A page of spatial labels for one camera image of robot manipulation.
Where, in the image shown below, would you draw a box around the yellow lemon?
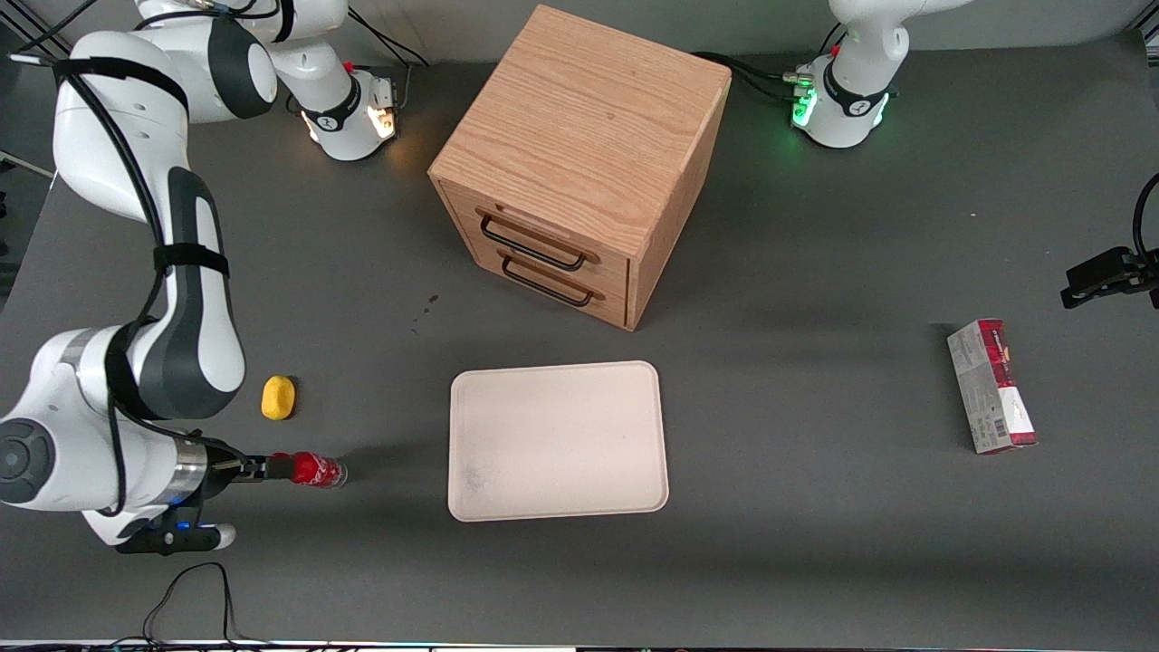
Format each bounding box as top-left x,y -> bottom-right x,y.
261,375 -> 298,422

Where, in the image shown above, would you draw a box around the red soda can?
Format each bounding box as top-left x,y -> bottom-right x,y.
272,450 -> 348,491

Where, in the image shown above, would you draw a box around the black cables at white-lit base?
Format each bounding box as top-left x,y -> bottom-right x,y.
347,7 -> 432,70

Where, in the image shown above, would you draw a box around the thin black looped cable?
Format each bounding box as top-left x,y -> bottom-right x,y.
140,561 -> 242,647

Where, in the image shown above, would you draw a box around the red tartan cardboard box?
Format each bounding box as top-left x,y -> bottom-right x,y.
946,318 -> 1039,455

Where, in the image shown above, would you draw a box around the black cable strapped along arm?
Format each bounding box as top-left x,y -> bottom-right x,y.
7,50 -> 238,519

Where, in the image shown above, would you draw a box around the wooden drawer front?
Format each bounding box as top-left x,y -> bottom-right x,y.
469,234 -> 631,329
442,181 -> 632,291

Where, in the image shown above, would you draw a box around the black metal drawer handle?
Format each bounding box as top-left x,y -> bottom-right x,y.
499,255 -> 600,308
476,209 -> 591,273

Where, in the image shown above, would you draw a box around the wooden two-drawer cabinet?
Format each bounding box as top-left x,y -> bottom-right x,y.
427,4 -> 733,332

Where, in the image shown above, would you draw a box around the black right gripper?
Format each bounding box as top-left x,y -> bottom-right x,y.
201,440 -> 296,498

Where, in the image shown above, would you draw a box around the black curved gripper cable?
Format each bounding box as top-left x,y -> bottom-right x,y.
1133,171 -> 1159,264

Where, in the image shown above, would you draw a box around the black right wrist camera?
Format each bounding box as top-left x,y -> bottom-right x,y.
116,520 -> 238,556

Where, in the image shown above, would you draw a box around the black cables at green-lit base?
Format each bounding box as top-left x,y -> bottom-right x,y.
692,51 -> 809,103

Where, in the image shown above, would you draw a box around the beige rectangular tray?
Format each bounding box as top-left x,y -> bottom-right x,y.
447,360 -> 671,523

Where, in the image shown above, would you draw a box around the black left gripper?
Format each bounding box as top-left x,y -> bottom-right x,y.
1060,246 -> 1159,311

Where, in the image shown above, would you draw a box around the black aluminium frame bar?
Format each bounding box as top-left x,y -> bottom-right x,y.
0,7 -> 57,53

